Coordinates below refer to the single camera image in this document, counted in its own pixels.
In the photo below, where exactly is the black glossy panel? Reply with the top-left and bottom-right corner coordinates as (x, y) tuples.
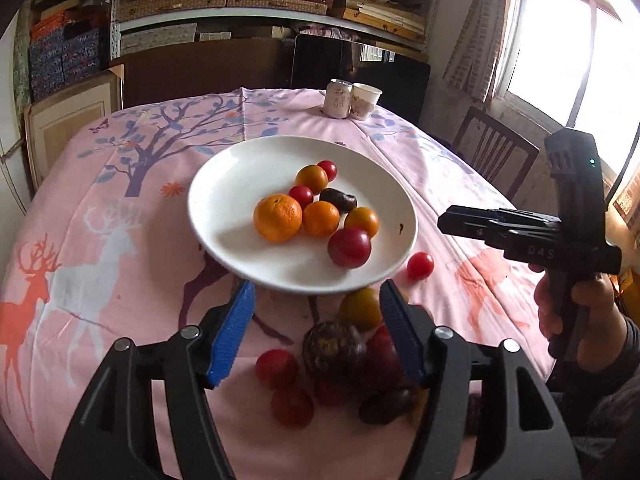
(290, 34), (432, 126)

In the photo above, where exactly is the white drink can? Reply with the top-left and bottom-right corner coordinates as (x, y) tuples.
(322, 80), (354, 119)

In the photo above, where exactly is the person's right hand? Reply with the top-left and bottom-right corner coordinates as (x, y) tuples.
(532, 271), (628, 373)

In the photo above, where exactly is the stack of wooden flat boxes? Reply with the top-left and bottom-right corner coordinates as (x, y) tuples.
(330, 0), (429, 47)

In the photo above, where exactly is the brown wooden board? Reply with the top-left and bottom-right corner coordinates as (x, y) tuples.
(110, 39), (296, 109)

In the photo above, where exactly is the white door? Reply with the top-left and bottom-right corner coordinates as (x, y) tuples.
(0, 25), (36, 216)

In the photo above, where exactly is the yellowish orange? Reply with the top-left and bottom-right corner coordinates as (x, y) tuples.
(339, 287), (385, 331)

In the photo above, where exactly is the dark wooden chair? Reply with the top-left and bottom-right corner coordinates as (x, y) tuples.
(452, 106), (541, 202)

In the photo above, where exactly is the pink patterned cloth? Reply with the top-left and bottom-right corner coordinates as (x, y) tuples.
(300, 25), (362, 42)

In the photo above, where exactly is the beige framed panel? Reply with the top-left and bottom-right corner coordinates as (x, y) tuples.
(24, 67), (124, 189)

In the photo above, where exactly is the white metal shelf rack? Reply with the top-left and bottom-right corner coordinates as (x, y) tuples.
(107, 0), (446, 61)

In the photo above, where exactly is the large orange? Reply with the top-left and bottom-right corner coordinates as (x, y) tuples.
(253, 194), (304, 244)

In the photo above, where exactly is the checked curtain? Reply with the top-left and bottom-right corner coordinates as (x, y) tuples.
(442, 0), (523, 104)

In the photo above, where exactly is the red plum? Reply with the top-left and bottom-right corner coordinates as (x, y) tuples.
(327, 227), (372, 269)
(364, 325), (416, 395)

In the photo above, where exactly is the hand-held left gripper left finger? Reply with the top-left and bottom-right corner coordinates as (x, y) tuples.
(52, 280), (257, 480)

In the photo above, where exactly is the stack of blue patterned boxes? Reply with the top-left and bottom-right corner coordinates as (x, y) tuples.
(27, 27), (103, 102)

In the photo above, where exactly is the white round plate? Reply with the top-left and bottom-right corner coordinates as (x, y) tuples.
(187, 135), (419, 295)

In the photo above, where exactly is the stack of orange boxes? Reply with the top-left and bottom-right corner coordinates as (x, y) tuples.
(30, 7), (83, 41)

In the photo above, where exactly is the window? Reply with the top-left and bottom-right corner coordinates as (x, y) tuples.
(492, 0), (640, 181)

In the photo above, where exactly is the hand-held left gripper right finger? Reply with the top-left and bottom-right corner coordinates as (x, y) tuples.
(378, 280), (583, 480)

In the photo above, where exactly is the pink printed tablecloth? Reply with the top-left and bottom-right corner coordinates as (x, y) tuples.
(0, 87), (566, 480)

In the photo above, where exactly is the white paper cup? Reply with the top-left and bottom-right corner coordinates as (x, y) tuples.
(348, 83), (383, 121)

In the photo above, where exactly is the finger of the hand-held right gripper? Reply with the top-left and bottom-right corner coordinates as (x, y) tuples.
(450, 206), (561, 231)
(437, 214), (508, 250)

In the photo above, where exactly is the stack of white patterned boxes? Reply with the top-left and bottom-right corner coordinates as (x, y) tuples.
(120, 27), (233, 56)

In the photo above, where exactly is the small orange kumquat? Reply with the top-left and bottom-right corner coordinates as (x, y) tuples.
(344, 206), (380, 239)
(295, 164), (329, 195)
(302, 201), (341, 238)

